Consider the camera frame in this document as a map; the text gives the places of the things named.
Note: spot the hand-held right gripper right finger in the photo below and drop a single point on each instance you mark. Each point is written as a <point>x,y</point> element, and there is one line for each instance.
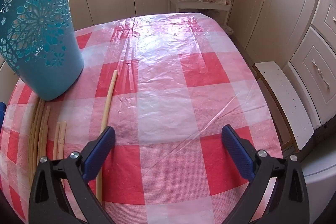
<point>236,150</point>

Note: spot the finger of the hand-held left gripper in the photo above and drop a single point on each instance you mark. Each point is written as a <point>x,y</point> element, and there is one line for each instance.
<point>2,111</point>

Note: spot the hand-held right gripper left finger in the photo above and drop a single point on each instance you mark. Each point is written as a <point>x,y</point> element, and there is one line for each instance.
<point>101,150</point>

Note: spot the pile of wooden chopsticks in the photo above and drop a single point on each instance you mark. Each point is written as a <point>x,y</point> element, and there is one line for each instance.
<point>39,129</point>

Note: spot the pale bamboo chopstick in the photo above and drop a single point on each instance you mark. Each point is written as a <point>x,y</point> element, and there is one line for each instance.
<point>109,98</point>

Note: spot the teal perforated plastic basket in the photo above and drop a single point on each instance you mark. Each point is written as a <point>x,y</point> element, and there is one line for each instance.
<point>60,77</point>

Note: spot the white bench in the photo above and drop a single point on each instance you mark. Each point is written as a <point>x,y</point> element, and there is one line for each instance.
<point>286,103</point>

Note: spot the red white checked tablecloth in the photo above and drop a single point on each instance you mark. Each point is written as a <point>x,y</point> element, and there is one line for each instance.
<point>170,108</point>

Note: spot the white plastic object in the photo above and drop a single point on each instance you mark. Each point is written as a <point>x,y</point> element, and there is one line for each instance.
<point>320,192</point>

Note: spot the cream drawer unit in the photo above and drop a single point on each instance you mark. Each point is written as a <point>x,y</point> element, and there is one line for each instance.
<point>315,61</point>

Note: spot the cream corner cabinets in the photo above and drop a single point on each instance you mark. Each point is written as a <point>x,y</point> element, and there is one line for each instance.
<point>275,8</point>

